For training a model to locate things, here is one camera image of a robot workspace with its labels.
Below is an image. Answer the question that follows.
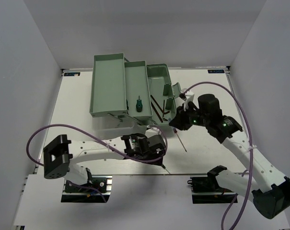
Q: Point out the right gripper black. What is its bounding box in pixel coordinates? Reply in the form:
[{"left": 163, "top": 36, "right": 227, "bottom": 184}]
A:
[{"left": 169, "top": 102, "right": 209, "bottom": 130}]

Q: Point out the long dark hex key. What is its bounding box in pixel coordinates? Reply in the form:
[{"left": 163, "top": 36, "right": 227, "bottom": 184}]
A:
[{"left": 151, "top": 95, "right": 163, "bottom": 123}]

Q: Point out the stubby green screwdriver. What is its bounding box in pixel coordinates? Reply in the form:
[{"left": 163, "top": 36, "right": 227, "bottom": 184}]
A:
[{"left": 136, "top": 96, "right": 143, "bottom": 113}]

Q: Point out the green toolbox with clear lid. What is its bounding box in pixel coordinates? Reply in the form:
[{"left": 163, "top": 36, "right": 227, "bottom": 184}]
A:
[{"left": 89, "top": 53, "right": 181, "bottom": 138}]

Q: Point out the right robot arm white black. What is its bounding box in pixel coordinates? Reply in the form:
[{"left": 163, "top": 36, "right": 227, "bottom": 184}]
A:
[{"left": 169, "top": 92, "right": 290, "bottom": 219}]

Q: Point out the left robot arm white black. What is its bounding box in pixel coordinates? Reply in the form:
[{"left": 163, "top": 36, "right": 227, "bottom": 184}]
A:
[{"left": 43, "top": 133, "right": 166, "bottom": 191}]

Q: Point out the right blue table label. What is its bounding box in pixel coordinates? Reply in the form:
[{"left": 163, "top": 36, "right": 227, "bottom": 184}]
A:
[{"left": 208, "top": 69, "right": 225, "bottom": 74}]

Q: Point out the blue table label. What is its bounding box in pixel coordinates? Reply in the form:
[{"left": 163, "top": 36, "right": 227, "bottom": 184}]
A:
[
  {"left": 208, "top": 69, "right": 225, "bottom": 74},
  {"left": 64, "top": 72, "right": 81, "bottom": 77}
]

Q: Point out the left blue table label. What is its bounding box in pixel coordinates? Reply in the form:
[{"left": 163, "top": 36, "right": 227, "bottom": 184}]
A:
[{"left": 64, "top": 72, "right": 81, "bottom": 77}]

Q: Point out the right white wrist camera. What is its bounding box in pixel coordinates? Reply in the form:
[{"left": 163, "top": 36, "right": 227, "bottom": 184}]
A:
[{"left": 179, "top": 88, "right": 195, "bottom": 111}]

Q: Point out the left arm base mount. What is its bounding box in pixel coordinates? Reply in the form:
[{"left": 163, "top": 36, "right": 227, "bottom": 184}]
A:
[{"left": 61, "top": 176, "right": 113, "bottom": 203}]

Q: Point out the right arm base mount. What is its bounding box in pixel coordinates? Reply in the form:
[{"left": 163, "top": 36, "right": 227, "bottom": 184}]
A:
[{"left": 187, "top": 176, "right": 238, "bottom": 204}]

